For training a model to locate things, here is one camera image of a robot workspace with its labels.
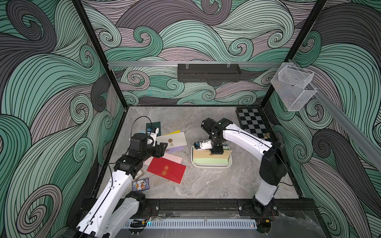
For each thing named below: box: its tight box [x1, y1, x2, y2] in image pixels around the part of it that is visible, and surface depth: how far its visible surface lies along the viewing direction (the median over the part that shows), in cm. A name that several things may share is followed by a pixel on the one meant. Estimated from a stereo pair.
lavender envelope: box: [165, 145, 185, 154], surface depth 97 cm
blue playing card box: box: [131, 177, 151, 192], surface depth 81 cm
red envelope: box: [146, 157, 187, 184], surface depth 89 cm
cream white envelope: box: [156, 131, 188, 149], surface depth 103 cm
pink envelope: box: [143, 152, 183, 167], surface depth 92 cm
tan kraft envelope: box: [192, 148, 233, 160], surface depth 87 cm
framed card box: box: [133, 169, 145, 181], surface depth 85 cm
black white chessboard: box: [235, 106, 271, 141], surface depth 109 cm
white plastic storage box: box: [190, 143, 233, 169], surface depth 87 cm
